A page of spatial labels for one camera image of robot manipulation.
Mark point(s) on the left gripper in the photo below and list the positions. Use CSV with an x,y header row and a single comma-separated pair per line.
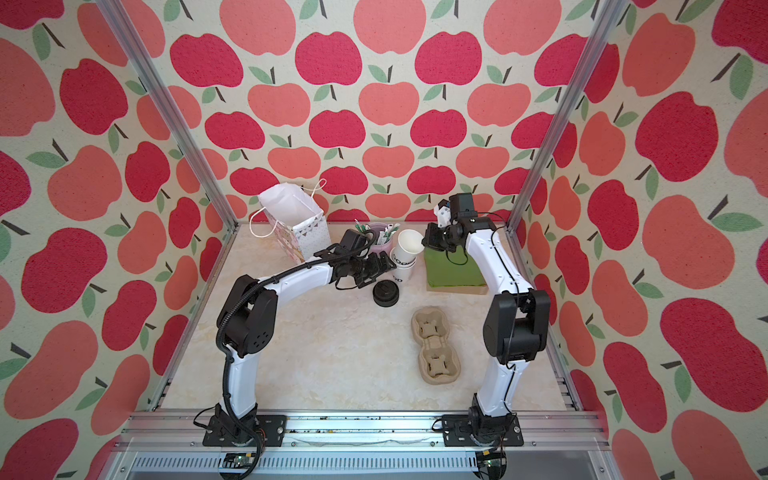
x,y
376,269

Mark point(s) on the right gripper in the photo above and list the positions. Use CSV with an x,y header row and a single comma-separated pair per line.
x,y
429,237

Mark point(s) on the white paper coffee cup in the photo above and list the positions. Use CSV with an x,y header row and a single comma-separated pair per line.
x,y
408,246

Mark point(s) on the white patterned gift bag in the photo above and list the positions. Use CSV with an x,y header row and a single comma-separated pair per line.
x,y
297,221

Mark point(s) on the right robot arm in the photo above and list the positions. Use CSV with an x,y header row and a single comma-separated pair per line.
x,y
516,326

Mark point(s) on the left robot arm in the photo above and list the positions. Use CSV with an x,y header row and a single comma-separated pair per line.
x,y
246,325

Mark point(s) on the stack of white paper cups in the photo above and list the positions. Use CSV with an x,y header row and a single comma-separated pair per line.
x,y
403,273

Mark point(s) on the pink cup holder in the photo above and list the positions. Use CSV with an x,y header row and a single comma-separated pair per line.
x,y
386,247

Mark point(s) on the stack of black lids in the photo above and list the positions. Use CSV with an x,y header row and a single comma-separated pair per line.
x,y
386,293

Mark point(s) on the green napkin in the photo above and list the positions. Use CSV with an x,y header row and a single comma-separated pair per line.
x,y
451,270

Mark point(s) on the brown cardboard tray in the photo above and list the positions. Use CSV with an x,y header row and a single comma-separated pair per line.
x,y
461,289

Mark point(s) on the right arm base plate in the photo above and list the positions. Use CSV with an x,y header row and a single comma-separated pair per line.
x,y
485,431

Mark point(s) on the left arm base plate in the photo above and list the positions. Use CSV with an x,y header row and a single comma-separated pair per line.
x,y
222,431

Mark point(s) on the left aluminium frame post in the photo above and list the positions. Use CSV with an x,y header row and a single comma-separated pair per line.
x,y
128,37

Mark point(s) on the aluminium frame post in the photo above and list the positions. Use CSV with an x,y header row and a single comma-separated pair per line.
x,y
603,27
128,37

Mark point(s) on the right aluminium frame post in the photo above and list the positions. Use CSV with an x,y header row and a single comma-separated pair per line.
x,y
603,27

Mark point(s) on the aluminium front rail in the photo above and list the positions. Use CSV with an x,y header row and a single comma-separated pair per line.
x,y
171,444

